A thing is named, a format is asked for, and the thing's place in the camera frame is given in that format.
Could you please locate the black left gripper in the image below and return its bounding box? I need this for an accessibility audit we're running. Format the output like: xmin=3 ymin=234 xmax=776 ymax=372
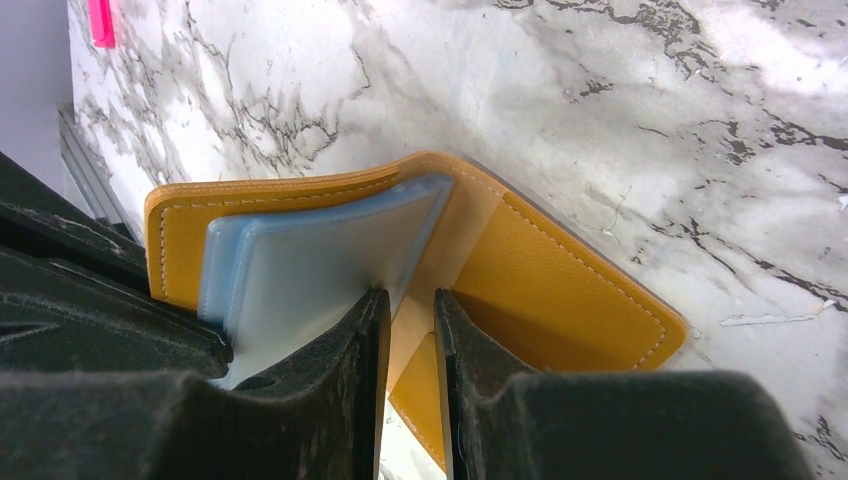
xmin=1 ymin=156 xmax=232 ymax=378

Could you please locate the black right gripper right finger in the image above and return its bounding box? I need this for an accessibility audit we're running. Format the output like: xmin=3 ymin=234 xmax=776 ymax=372
xmin=434 ymin=289 xmax=812 ymax=479

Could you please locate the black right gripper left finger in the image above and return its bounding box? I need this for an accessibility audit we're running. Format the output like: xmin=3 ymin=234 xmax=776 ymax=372
xmin=1 ymin=289 xmax=390 ymax=479

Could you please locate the yellow leather card holder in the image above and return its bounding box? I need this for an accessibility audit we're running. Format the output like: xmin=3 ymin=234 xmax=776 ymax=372
xmin=145 ymin=151 xmax=686 ymax=465

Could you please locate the pink highlighter marker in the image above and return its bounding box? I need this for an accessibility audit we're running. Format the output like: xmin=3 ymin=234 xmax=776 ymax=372
xmin=87 ymin=0 xmax=116 ymax=49

